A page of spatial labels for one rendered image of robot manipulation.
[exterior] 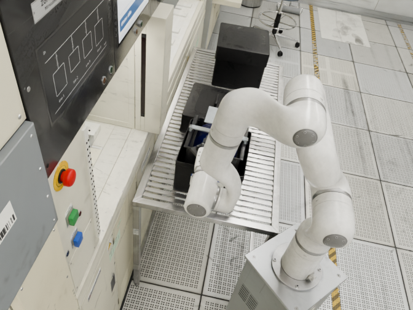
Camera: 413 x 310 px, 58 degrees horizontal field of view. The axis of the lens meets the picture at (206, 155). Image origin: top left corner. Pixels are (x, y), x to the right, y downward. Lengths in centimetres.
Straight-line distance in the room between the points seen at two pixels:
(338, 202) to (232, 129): 40
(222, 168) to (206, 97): 90
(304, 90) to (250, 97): 13
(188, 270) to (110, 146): 97
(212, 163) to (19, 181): 53
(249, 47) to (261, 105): 123
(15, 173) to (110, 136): 101
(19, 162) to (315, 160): 68
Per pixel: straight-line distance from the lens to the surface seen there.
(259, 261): 145
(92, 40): 87
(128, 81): 152
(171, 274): 223
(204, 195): 114
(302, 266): 137
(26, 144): 66
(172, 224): 239
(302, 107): 85
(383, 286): 259
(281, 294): 142
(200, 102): 186
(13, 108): 63
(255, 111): 89
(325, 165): 100
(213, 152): 100
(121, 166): 152
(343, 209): 114
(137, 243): 179
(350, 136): 344
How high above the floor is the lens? 199
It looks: 45 degrees down
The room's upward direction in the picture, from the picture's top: 11 degrees clockwise
